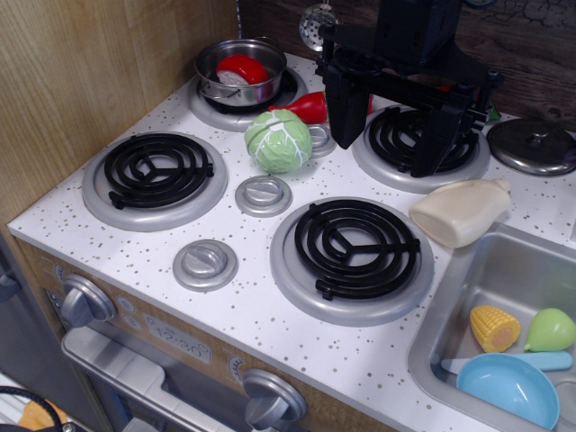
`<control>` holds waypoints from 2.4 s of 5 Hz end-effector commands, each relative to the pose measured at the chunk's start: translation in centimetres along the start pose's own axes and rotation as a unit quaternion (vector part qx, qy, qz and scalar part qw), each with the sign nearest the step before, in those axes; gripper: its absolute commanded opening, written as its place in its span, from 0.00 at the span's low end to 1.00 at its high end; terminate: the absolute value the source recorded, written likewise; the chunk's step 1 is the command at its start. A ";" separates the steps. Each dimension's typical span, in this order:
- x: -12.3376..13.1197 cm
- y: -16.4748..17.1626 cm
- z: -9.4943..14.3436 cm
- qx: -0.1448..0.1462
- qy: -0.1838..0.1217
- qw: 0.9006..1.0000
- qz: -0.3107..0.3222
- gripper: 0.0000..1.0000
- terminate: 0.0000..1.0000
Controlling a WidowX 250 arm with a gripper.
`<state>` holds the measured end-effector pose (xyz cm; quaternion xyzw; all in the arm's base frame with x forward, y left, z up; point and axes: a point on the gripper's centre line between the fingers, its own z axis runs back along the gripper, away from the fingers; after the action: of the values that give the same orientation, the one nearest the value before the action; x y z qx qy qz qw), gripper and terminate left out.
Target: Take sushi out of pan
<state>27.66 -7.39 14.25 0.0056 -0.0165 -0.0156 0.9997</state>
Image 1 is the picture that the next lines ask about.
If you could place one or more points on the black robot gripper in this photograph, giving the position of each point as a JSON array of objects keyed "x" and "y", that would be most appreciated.
[{"x": 421, "y": 69}]

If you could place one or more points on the red and white toy sushi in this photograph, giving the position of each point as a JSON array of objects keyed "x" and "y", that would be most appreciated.
[{"x": 241, "y": 70}]

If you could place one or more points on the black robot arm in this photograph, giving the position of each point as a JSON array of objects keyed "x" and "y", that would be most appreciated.
[{"x": 430, "y": 16}]

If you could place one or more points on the small steel pan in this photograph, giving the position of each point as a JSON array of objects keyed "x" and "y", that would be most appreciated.
[{"x": 272, "y": 58}]

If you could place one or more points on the back right black burner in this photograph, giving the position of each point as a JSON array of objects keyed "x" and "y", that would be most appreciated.
[{"x": 387, "y": 148}]

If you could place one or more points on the black burner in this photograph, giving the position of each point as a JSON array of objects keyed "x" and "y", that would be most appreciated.
[
  {"x": 387, "y": 148},
  {"x": 154, "y": 181},
  {"x": 351, "y": 262}
]

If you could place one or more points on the back grey stove knob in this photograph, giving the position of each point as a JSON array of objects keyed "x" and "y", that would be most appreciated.
[{"x": 322, "y": 142}]

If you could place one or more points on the grey stove knob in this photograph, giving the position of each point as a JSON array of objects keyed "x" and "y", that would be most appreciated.
[
  {"x": 205, "y": 265},
  {"x": 263, "y": 196},
  {"x": 322, "y": 142}
]

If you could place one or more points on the red toy ketchup bottle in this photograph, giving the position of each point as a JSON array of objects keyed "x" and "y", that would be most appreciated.
[{"x": 312, "y": 108}]

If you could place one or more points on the red toy chili pepper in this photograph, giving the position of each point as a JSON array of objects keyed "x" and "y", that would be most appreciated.
[{"x": 494, "y": 114}]

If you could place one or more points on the cream toy bottle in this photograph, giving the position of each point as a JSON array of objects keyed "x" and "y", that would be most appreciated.
[{"x": 458, "y": 214}]

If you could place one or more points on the green toy cabbage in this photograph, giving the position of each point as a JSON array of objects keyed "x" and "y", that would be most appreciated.
[{"x": 278, "y": 141}]

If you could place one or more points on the hanging steel strainer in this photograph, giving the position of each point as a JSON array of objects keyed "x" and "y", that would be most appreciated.
[{"x": 312, "y": 19}]

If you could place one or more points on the steel pot lid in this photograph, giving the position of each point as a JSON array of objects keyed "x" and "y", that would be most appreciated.
[{"x": 533, "y": 147}]

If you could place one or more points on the front right black burner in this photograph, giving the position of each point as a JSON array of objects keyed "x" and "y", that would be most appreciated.
[{"x": 351, "y": 262}]

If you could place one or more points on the middle grey stove knob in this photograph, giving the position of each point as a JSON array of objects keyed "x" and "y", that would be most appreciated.
[{"x": 263, "y": 196}]

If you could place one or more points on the back left burner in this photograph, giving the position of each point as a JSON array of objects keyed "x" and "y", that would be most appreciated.
[{"x": 237, "y": 118}]

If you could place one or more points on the steel sink basin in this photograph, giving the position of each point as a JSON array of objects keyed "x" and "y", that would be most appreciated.
[{"x": 513, "y": 271}]

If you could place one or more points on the yellow toy corn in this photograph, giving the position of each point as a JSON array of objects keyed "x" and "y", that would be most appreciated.
[{"x": 494, "y": 329}]

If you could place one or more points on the front grey stove knob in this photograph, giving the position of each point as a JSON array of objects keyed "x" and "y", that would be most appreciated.
[{"x": 205, "y": 265}]

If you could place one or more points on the front left black burner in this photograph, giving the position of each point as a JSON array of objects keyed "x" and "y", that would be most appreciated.
[{"x": 154, "y": 181}]

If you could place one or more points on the green toy pear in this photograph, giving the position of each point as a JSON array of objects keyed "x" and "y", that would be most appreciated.
[{"x": 550, "y": 330}]

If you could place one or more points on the light blue toy ladle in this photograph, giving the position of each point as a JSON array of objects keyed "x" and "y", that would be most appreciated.
[{"x": 515, "y": 383}]

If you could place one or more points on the right silver oven knob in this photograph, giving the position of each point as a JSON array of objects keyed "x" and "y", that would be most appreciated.
[{"x": 273, "y": 404}]

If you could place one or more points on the silver oven knob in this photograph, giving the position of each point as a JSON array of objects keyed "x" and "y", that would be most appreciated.
[
  {"x": 273, "y": 404},
  {"x": 85, "y": 302}
]

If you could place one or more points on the left silver oven knob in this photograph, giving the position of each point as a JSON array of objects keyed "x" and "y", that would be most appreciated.
[{"x": 85, "y": 302}]

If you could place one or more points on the orange toy food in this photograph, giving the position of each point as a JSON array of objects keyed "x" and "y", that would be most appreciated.
[{"x": 35, "y": 417}]

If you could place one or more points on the silver oven door handle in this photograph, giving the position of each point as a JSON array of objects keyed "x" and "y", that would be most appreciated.
[{"x": 135, "y": 376}]

